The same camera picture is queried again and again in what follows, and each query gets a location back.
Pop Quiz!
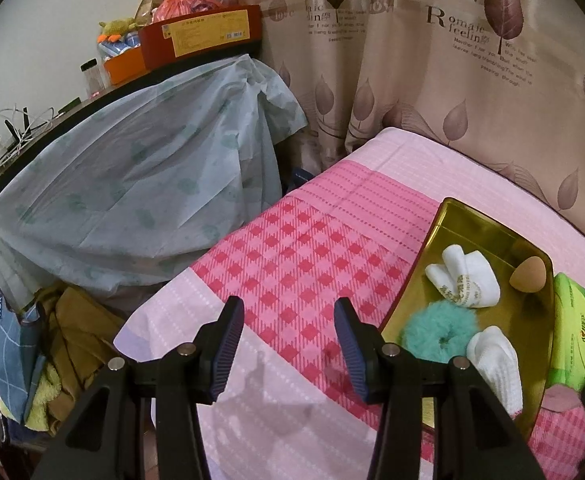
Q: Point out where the red cardboard box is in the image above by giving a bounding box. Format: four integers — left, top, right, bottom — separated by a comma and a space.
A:
138, 4, 263, 68

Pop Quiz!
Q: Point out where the mustard cloth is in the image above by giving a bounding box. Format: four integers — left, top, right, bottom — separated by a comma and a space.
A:
40, 287, 128, 401

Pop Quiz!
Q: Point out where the pink checked tablecloth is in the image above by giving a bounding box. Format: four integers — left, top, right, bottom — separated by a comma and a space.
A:
114, 126, 585, 480

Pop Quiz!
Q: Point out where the green tissue pack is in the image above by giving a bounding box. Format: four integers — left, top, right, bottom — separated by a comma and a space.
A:
545, 272, 585, 396

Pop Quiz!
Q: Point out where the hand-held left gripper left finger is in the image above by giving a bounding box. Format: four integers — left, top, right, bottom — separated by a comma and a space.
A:
32, 296, 246, 480

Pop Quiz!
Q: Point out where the tangle of white cables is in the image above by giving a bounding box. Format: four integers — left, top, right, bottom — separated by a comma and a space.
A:
0, 105, 56, 171

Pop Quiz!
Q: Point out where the teal fluffy scrunchie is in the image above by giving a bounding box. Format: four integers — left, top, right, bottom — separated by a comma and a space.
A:
402, 300, 479, 361

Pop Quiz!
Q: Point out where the gold metal tin box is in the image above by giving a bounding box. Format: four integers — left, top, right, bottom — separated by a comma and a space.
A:
379, 197, 555, 441

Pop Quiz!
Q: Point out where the clear jar with black lid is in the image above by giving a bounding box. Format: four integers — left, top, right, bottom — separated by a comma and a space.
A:
81, 58, 104, 96

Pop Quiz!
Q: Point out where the printed white sock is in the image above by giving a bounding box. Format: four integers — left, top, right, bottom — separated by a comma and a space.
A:
425, 245, 503, 309

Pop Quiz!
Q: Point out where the yellow green towel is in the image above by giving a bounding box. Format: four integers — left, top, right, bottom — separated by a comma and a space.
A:
25, 362, 63, 431

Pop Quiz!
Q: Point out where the pale blue cover cloth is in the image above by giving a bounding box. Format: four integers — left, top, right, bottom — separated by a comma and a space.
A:
0, 52, 309, 306

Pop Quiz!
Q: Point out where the ribbed white sock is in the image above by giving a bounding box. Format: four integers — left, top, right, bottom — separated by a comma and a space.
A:
466, 326, 524, 416

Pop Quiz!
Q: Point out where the blue checked fabric bag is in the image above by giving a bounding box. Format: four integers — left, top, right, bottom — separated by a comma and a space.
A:
0, 285, 46, 423

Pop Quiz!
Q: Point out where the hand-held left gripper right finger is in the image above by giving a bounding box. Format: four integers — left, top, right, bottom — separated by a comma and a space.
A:
333, 296, 545, 480

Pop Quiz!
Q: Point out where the dark blue cloth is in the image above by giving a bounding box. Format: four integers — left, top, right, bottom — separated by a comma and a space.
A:
285, 167, 318, 193

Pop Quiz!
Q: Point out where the green plush toy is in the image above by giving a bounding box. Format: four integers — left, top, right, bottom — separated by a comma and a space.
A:
97, 17, 138, 46

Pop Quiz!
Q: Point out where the orange box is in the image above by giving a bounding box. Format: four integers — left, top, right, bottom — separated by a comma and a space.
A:
103, 50, 147, 86

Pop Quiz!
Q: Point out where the orange plastic bag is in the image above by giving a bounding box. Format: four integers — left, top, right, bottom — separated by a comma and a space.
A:
152, 0, 226, 23

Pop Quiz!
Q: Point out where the beige leaf print curtain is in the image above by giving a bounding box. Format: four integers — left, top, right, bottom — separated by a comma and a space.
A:
165, 0, 585, 251

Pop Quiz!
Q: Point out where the blue striped packet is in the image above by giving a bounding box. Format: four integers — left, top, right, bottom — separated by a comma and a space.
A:
97, 32, 143, 58

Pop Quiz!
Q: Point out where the beige makeup sponge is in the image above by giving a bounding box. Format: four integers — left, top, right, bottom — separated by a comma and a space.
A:
509, 256, 547, 291

